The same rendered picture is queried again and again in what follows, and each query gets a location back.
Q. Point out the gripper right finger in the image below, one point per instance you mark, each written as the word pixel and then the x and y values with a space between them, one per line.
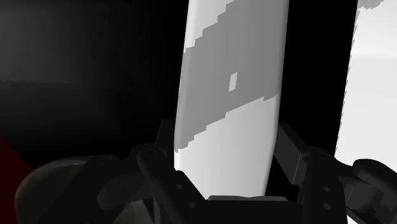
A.
pixel 319 186

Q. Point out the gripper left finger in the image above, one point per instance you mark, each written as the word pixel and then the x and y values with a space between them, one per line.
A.
pixel 161 183

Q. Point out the white tall rounded cylinder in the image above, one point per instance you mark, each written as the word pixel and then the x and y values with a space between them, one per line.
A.
pixel 231 149

